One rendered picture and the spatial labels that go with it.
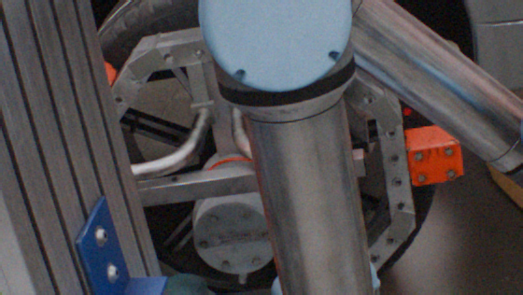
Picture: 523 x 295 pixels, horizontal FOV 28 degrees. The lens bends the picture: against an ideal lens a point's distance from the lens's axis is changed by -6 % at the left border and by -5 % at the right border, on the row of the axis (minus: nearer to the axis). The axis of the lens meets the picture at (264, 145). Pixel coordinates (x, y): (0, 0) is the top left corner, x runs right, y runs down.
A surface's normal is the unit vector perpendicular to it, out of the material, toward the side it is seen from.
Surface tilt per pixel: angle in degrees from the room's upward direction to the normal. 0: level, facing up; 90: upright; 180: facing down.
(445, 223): 0
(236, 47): 82
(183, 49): 90
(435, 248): 0
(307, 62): 82
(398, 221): 90
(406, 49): 77
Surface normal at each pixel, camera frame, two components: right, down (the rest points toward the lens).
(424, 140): -0.18, -0.88
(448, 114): -0.18, 0.70
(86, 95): 0.97, -0.09
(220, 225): -0.05, 0.45
